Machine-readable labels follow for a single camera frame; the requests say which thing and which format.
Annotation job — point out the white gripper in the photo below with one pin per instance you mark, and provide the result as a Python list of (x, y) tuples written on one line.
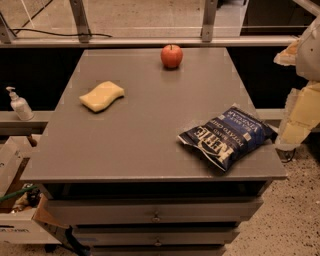
[(309, 55)]

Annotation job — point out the red apple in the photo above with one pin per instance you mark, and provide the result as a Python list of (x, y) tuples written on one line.
[(171, 56)]

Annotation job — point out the yellow sponge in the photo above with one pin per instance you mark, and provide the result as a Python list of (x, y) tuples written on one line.
[(102, 96)]

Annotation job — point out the blue potato chip bag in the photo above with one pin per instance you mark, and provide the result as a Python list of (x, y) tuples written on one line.
[(225, 139)]

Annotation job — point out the grey drawer cabinet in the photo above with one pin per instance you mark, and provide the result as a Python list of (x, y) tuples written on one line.
[(121, 180)]

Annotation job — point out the white pump soap bottle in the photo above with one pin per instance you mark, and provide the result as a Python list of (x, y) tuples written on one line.
[(20, 105)]

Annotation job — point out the green stick in box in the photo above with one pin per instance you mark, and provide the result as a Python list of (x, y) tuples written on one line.
[(16, 193)]

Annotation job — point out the cardboard box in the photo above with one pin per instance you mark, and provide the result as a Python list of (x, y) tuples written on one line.
[(23, 220)]

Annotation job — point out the metal railing frame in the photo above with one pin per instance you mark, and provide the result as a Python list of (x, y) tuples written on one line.
[(153, 23)]

